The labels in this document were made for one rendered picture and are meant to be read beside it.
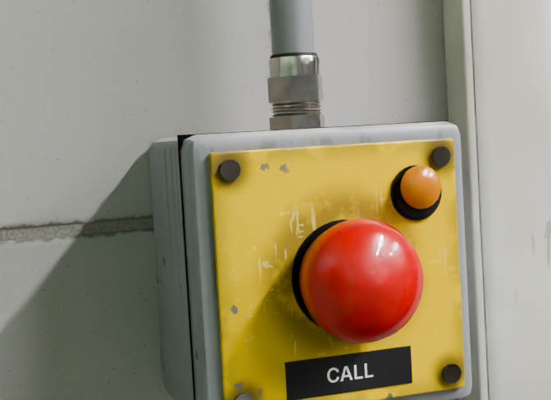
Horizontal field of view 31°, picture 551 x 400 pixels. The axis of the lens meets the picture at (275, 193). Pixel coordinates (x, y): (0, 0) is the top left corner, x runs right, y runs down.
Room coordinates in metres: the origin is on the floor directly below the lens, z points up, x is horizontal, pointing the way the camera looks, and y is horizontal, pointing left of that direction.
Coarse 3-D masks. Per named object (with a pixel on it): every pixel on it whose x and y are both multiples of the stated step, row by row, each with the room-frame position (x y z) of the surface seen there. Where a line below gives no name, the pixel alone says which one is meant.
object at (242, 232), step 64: (320, 128) 0.34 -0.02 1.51; (384, 128) 0.34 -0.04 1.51; (448, 128) 0.35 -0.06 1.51; (192, 192) 0.32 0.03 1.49; (256, 192) 0.32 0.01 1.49; (320, 192) 0.33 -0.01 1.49; (384, 192) 0.34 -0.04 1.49; (448, 192) 0.34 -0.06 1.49; (192, 256) 0.32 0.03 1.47; (256, 256) 0.32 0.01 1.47; (448, 256) 0.34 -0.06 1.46; (192, 320) 0.33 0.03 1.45; (256, 320) 0.32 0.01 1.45; (448, 320) 0.34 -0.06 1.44; (192, 384) 0.33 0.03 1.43; (256, 384) 0.32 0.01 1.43; (320, 384) 0.33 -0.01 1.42; (384, 384) 0.34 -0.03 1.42; (448, 384) 0.34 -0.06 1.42
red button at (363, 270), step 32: (352, 224) 0.31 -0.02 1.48; (384, 224) 0.32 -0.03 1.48; (320, 256) 0.31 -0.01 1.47; (352, 256) 0.30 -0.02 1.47; (384, 256) 0.31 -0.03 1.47; (416, 256) 0.32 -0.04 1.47; (320, 288) 0.30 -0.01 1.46; (352, 288) 0.30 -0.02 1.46; (384, 288) 0.31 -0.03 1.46; (416, 288) 0.31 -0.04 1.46; (320, 320) 0.31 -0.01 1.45; (352, 320) 0.31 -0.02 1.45; (384, 320) 0.31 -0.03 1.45
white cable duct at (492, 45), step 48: (480, 0) 0.41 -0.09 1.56; (528, 0) 0.42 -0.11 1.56; (480, 48) 0.41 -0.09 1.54; (528, 48) 0.42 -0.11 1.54; (480, 96) 0.41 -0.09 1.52; (528, 96) 0.42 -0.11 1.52; (480, 144) 0.41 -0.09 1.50; (528, 144) 0.42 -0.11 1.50; (480, 192) 0.41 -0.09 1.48; (528, 192) 0.42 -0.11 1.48; (480, 240) 0.41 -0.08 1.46; (528, 240) 0.42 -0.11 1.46; (480, 288) 0.41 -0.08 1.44; (528, 288) 0.42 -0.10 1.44; (480, 336) 0.41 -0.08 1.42; (528, 336) 0.42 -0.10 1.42; (480, 384) 0.41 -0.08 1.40; (528, 384) 0.42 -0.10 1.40
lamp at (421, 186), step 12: (420, 168) 0.33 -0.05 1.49; (408, 180) 0.33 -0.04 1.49; (420, 180) 0.33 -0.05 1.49; (432, 180) 0.33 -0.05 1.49; (408, 192) 0.33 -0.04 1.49; (420, 192) 0.33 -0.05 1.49; (432, 192) 0.33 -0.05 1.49; (408, 204) 0.33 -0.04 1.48; (420, 204) 0.33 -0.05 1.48; (432, 204) 0.34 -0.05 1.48
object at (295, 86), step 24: (288, 0) 0.36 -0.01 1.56; (288, 24) 0.36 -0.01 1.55; (312, 24) 0.36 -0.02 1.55; (288, 48) 0.36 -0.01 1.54; (312, 48) 0.36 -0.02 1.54; (288, 72) 0.36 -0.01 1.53; (312, 72) 0.36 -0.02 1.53; (288, 96) 0.36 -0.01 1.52; (312, 96) 0.36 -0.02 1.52; (288, 120) 0.36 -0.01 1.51; (312, 120) 0.36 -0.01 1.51
